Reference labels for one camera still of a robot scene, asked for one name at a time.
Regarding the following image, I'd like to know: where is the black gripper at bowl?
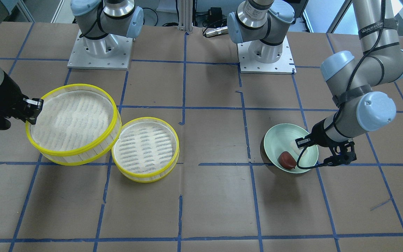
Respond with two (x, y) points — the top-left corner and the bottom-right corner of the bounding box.
(295, 120), (357, 166)

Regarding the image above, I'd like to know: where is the red-brown bun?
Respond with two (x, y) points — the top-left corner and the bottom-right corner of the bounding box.
(278, 151), (297, 170)

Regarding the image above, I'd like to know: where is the yellow steamer layer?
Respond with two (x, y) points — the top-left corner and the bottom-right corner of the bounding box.
(111, 117), (180, 183)
(25, 84), (122, 166)

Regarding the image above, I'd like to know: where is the black gripper over steamer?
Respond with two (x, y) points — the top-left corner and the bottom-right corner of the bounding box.
(0, 73), (44, 130)

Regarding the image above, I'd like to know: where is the silver cylinder on floor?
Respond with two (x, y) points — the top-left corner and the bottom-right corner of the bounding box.
(203, 27), (228, 38)

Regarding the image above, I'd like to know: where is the light green bowl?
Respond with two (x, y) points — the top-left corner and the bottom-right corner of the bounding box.
(260, 123), (311, 175)

